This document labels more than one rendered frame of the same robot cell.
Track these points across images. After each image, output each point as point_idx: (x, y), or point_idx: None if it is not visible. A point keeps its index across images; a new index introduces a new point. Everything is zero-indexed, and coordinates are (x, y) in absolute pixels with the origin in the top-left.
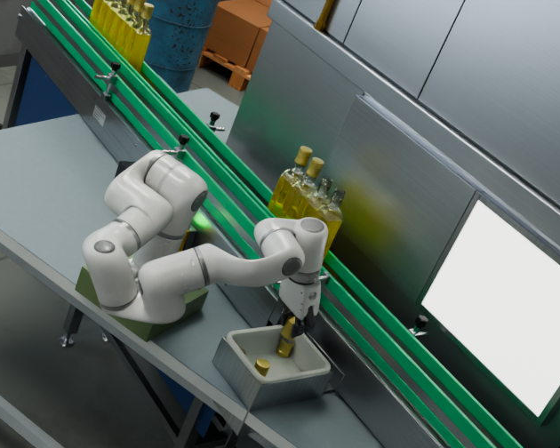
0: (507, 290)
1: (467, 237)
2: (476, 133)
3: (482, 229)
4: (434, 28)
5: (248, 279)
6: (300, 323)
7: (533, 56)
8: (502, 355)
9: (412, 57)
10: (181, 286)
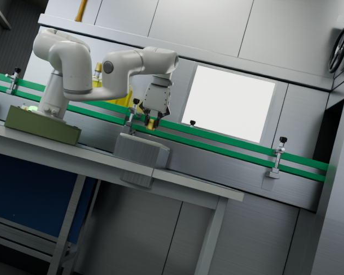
0: (225, 96)
1: (197, 83)
2: (184, 42)
3: (203, 77)
4: (147, 6)
5: (163, 64)
6: (160, 116)
7: (202, 5)
8: (232, 125)
9: (139, 21)
10: (134, 65)
